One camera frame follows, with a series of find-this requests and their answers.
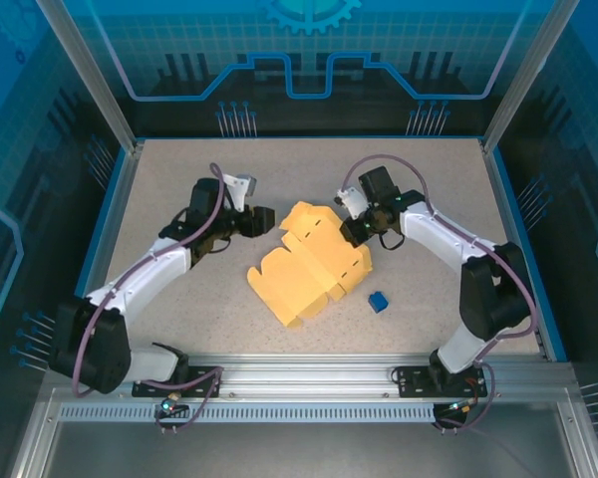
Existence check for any yellow paper box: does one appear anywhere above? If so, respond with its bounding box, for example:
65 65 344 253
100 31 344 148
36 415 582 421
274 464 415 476
246 200 375 330

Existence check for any blue-edged aluminium side bar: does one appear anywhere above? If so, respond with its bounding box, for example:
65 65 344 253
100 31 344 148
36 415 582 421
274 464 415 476
480 141 569 362
62 141 146 362

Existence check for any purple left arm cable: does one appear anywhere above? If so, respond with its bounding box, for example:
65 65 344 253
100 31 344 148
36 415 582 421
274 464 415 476
72 162 228 434

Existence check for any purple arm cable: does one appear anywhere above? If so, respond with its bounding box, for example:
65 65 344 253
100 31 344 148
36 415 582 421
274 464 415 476
341 154 538 434
72 162 228 434

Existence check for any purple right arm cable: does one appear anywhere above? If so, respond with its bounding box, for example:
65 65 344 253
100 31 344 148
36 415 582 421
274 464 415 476
341 154 538 434

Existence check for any aluminium frame post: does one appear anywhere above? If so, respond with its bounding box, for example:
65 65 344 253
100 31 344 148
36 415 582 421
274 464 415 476
37 0 146 155
480 0 582 155

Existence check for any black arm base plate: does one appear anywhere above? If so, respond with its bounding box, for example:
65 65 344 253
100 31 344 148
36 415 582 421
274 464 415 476
393 365 497 399
132 365 225 399

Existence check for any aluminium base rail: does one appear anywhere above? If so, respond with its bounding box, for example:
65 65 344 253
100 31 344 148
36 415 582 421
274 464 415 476
44 353 579 399

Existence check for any slotted grey cable duct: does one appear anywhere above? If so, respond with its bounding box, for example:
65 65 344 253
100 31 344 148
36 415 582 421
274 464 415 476
59 401 438 423

